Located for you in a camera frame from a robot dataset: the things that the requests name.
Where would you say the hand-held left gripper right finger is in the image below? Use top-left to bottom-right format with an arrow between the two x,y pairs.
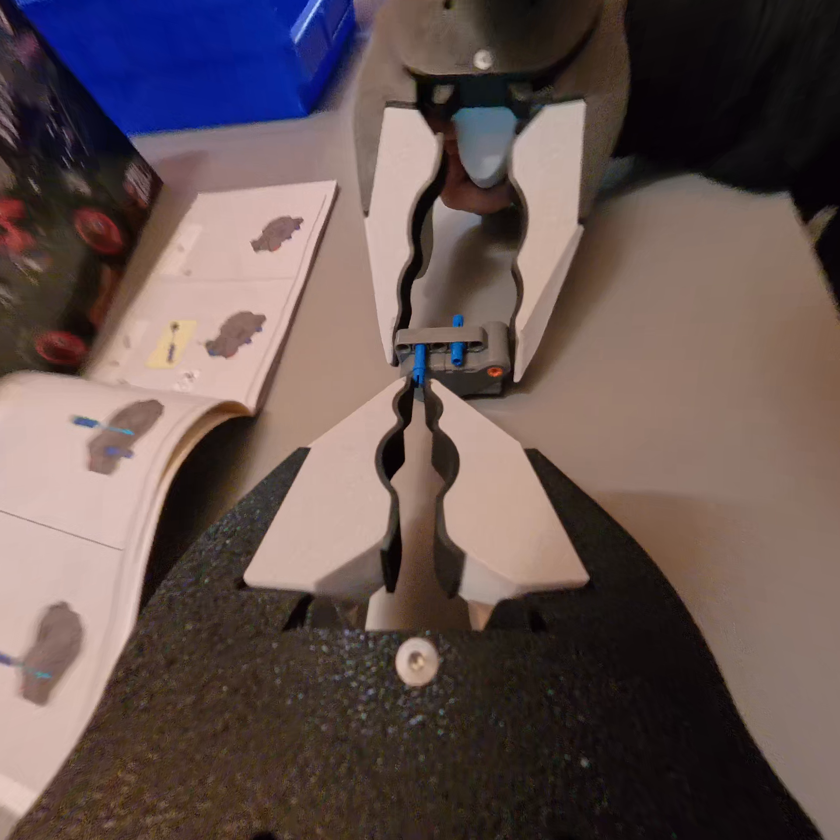
423,379 -> 590,627

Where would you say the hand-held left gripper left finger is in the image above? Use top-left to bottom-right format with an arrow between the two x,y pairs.
243,379 -> 403,599

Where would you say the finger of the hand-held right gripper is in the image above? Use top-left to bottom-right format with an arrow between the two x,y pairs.
363,101 -> 454,367
508,98 -> 587,383

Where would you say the grey toy beam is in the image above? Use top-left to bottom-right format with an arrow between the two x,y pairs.
395,323 -> 506,350

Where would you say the dark grey toy motor block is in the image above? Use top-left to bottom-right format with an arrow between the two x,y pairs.
420,320 -> 513,400

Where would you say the blue plastic storage bin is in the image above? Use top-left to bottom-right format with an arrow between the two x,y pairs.
20,0 -> 357,136

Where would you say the person's right hand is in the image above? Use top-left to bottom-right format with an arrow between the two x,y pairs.
440,156 -> 521,215

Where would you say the open instruction booklet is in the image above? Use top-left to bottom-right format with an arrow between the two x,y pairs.
0,180 -> 340,828

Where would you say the dark toy truck box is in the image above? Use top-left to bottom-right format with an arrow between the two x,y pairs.
0,0 -> 164,376

